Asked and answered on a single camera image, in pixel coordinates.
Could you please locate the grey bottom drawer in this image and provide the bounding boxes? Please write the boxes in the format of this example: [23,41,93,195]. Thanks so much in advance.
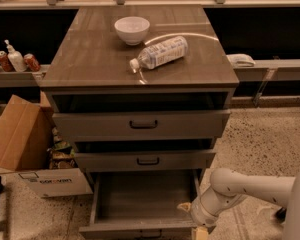
[79,170,199,240]

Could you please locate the grey drawer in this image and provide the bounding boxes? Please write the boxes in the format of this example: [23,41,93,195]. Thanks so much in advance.
[75,149,215,172]
[79,170,199,240]
[53,110,230,142]

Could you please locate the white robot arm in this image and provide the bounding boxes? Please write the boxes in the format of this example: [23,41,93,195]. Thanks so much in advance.
[177,168,300,240]

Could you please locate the grey middle drawer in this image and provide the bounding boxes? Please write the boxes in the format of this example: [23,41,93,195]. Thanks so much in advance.
[75,149,215,172]

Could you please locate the grey top drawer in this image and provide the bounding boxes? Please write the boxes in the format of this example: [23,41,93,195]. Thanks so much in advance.
[53,110,230,142]

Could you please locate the grey wooden drawer cabinet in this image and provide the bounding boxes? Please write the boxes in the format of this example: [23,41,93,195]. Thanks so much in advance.
[39,5,240,185]

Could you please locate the black object lower right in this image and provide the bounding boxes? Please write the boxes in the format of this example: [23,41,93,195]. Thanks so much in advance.
[275,208,287,222]

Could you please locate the snack bags in box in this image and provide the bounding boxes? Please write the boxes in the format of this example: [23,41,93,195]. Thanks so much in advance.
[47,127,77,169]

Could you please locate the white folded cloth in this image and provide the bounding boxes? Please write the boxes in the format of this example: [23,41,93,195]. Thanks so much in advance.
[227,54,255,67]

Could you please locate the clear plastic water bottle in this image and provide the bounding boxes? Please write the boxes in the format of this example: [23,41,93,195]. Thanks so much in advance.
[129,36,188,73]

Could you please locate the brown cardboard box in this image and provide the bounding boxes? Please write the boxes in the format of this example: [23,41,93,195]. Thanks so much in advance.
[0,95,92,198]

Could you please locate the white ceramic bowl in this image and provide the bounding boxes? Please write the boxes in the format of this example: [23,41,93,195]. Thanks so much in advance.
[114,16,150,45]

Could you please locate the red soda can right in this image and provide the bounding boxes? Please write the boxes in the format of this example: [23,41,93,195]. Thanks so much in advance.
[24,53,41,72]

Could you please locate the red soda can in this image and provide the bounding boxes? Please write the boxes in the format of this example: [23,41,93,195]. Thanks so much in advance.
[24,53,41,72]
[0,51,14,72]

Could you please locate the white pump soap bottle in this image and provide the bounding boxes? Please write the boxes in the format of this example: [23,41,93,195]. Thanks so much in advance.
[5,40,27,72]

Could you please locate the red soda can left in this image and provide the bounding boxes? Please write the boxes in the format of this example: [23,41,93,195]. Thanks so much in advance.
[0,51,14,72]

